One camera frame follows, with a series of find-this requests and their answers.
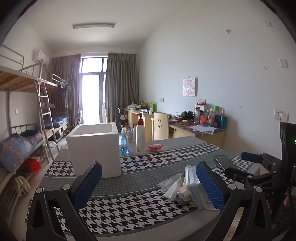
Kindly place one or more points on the white foam box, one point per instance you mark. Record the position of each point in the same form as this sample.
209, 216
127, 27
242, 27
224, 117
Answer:
94, 150

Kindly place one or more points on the white wall switch plate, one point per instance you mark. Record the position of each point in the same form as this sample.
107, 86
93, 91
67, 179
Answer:
283, 62

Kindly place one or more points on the houndstooth grey tablecloth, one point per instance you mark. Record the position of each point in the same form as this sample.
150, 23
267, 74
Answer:
138, 180

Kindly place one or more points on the ceiling tube light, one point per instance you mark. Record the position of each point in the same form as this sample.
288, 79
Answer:
93, 25

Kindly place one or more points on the wooden desk dark top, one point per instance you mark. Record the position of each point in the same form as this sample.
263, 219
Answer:
185, 133

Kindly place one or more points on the narrow brown curtain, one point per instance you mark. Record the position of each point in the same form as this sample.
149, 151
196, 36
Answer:
66, 88

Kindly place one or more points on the white basin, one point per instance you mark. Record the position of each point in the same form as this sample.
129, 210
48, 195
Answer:
52, 144

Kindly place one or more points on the wooden desk with drawers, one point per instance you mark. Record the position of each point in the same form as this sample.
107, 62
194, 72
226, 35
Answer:
131, 118

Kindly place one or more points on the black bag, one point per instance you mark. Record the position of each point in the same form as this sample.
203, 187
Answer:
119, 117

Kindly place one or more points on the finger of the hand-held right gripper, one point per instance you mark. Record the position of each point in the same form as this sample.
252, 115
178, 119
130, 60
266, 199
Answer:
238, 173
251, 157

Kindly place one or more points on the translucent white plastic bag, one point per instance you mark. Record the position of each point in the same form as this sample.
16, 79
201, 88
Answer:
172, 185

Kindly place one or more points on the black headphones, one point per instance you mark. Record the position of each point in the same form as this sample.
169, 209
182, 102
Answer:
187, 115

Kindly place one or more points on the large metal bunk bed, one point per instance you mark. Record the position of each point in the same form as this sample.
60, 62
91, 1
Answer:
13, 78

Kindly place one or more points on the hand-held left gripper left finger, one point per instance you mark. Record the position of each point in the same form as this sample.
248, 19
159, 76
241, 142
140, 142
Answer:
89, 183

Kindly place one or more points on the beige crumpled clothes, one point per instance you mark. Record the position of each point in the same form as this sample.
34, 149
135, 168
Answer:
19, 185

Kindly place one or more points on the green paper bag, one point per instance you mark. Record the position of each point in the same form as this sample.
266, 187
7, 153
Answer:
152, 106

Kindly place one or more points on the green tissue packet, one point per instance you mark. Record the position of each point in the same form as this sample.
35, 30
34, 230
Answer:
184, 180

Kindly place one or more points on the white air conditioner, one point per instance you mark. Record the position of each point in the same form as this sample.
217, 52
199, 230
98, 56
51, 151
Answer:
40, 56

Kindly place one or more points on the wooden smiley face chair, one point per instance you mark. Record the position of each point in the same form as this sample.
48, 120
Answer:
159, 126

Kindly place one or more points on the small metal bunk bed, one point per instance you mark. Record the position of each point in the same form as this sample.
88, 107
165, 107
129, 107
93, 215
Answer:
57, 81

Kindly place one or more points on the white double wall outlet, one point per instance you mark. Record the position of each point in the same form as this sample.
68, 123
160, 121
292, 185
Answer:
281, 115

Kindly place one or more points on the glass balcony door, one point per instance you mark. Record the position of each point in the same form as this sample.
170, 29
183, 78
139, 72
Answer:
92, 92

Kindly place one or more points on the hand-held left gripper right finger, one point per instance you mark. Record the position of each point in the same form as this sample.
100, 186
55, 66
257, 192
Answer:
209, 185

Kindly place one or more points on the cluster of toiletry bottles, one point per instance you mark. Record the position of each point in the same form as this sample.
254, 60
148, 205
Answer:
212, 119

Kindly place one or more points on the red plastic bag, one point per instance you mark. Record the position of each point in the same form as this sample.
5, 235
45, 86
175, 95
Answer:
32, 165

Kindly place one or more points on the dark blue quilt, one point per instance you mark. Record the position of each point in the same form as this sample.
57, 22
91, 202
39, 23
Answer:
31, 136

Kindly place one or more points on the metal bunk ladder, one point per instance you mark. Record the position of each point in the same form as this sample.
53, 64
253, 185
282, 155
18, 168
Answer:
46, 111

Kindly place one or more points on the pink soft item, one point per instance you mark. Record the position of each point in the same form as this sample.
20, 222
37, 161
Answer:
183, 193

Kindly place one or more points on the wide brown curtain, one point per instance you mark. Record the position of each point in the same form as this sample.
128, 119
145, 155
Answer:
121, 88

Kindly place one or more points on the printed papers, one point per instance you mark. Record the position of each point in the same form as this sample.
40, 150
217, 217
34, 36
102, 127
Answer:
203, 129

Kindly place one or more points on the blue spray bottle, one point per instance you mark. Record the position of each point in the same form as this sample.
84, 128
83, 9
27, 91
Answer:
124, 142

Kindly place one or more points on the dark smartphone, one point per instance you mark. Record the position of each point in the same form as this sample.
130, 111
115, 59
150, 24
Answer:
223, 162

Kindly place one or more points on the white pump bottle red top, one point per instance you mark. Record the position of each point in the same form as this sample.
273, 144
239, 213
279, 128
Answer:
140, 136

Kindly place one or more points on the person's right hand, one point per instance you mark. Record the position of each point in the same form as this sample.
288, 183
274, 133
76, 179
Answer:
288, 200

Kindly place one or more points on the red snack packet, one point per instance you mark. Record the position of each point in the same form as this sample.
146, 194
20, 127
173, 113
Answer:
154, 147

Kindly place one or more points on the dark hanging clothes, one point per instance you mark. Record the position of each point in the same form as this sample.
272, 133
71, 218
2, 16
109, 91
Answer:
63, 90

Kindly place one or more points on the pink cartoon wall picture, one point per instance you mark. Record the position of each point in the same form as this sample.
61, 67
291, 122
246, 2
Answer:
189, 87

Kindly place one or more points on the folded blue plaid bedding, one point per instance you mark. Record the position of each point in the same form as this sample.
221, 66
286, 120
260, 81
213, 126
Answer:
56, 120

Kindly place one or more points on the blue patterned quilt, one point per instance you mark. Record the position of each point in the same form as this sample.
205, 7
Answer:
13, 153

